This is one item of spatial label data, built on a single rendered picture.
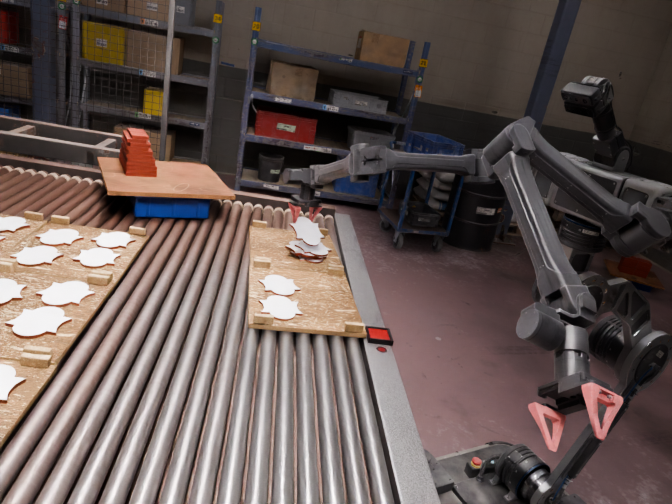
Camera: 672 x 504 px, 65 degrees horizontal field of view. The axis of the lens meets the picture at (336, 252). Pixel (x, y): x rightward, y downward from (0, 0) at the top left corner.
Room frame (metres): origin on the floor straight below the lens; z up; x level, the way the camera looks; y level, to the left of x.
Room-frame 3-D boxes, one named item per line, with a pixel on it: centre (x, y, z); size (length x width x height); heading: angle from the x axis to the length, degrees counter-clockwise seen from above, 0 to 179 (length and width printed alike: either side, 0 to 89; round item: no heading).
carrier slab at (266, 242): (1.96, 0.17, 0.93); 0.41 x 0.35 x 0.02; 14
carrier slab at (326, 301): (1.56, 0.08, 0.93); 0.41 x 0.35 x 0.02; 12
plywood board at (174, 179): (2.25, 0.81, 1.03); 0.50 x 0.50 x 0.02; 31
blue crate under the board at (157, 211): (2.19, 0.77, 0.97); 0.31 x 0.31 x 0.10; 31
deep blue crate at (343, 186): (6.21, -0.05, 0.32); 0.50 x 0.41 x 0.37; 98
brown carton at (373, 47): (6.17, -0.05, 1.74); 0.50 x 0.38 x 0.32; 102
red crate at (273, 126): (6.01, 0.84, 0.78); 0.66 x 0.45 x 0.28; 102
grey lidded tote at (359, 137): (6.18, -0.13, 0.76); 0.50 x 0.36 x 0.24; 108
